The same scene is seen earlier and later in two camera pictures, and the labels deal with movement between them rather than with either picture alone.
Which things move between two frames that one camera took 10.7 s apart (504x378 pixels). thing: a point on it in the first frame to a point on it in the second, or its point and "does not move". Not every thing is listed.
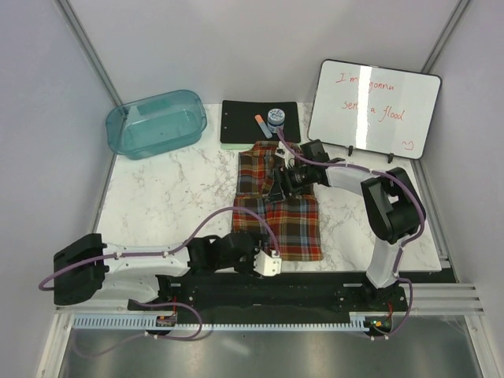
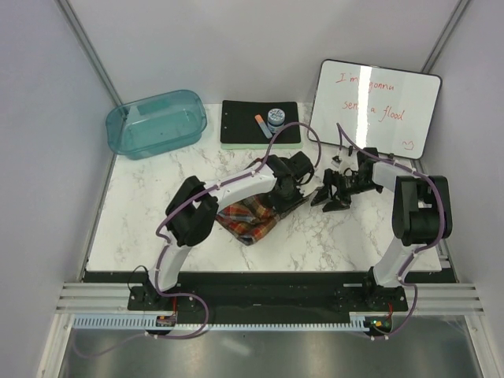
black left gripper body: [246, 264] to [285, 201]
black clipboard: [239, 123] does not move
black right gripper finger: [276, 194] to [320, 195]
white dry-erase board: [374, 109] does not move
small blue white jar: [276, 117] does not move
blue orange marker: [263, 126] does not move
